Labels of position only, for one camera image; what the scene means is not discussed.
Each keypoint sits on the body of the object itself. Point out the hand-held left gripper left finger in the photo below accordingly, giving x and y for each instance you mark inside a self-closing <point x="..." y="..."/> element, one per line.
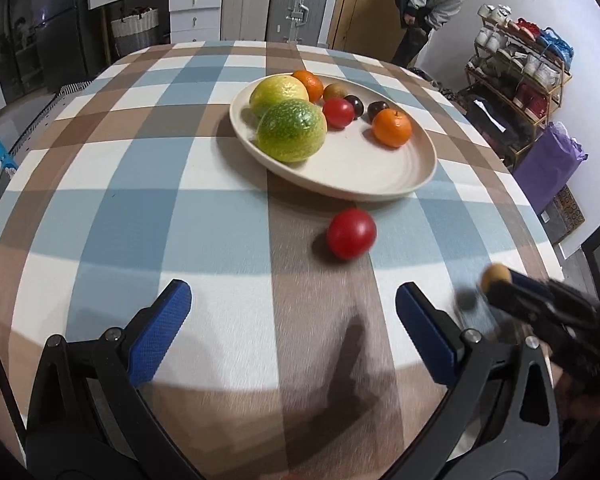
<point x="160" y="330"/>

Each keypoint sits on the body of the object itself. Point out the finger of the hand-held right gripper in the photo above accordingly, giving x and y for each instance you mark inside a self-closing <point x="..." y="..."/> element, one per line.
<point x="530" y="281"/>
<point x="525" y="304"/>

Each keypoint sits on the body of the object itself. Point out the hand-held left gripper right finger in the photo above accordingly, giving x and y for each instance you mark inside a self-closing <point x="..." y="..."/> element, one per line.
<point x="425" y="332"/>

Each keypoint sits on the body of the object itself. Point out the small tan round fruit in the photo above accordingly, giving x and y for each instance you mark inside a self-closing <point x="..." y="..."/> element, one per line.
<point x="496" y="276"/>

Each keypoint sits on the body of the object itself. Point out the red tomato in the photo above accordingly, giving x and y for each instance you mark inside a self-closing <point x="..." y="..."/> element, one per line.
<point x="352" y="234"/>
<point x="338" y="113"/>

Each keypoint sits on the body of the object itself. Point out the cream oval plate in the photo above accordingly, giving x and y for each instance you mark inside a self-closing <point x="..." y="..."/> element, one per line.
<point x="360" y="170"/>

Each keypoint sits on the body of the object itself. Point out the dark purple plum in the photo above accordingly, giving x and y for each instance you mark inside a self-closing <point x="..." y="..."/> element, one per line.
<point x="355" y="106"/>
<point x="377" y="110"/>

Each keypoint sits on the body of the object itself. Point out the large yellow-green pomelo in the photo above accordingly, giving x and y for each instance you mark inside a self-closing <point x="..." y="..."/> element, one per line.
<point x="292" y="131"/>

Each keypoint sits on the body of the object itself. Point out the brown kiwi fruit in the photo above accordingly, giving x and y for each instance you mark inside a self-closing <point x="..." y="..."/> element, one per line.
<point x="336" y="92"/>

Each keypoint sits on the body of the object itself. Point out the yellow pomelo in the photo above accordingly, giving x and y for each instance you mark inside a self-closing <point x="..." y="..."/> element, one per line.
<point x="277" y="94"/>

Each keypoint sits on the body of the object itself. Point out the patterned doormat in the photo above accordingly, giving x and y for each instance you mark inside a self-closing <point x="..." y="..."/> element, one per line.
<point x="566" y="212"/>

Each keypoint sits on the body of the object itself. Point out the checkered tablecloth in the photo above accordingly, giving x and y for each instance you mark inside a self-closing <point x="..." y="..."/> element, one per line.
<point x="180" y="220"/>

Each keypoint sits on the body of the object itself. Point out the purple bag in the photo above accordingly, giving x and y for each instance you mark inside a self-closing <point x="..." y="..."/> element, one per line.
<point x="550" y="167"/>

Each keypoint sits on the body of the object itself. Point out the black bag with white paper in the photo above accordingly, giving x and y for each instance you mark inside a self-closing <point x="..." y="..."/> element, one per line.
<point x="485" y="125"/>

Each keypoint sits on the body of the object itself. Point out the orange tangerine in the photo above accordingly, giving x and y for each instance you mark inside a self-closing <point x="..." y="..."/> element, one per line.
<point x="310" y="85"/>
<point x="391" y="128"/>

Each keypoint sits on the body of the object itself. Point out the shoe rack with shoes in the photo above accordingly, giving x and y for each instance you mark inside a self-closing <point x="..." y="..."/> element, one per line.
<point x="522" y="67"/>

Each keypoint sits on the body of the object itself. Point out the white wicker basket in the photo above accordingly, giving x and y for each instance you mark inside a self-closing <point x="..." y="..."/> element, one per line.
<point x="135" y="30"/>

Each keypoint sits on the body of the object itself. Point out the grey refrigerator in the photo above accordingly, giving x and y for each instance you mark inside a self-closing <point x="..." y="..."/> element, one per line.
<point x="45" y="40"/>

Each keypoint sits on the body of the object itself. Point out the wooden door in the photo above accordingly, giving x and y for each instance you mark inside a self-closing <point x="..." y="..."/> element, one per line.
<point x="365" y="5"/>

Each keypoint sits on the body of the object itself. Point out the white drawer desk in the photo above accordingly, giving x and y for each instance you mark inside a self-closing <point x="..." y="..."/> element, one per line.
<point x="190" y="5"/>

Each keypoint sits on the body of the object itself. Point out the beige suitcase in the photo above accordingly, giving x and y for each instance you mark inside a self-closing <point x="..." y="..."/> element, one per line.
<point x="247" y="0"/>

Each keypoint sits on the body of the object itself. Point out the silver suitcase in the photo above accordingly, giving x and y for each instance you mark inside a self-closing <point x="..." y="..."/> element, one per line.
<point x="297" y="7"/>

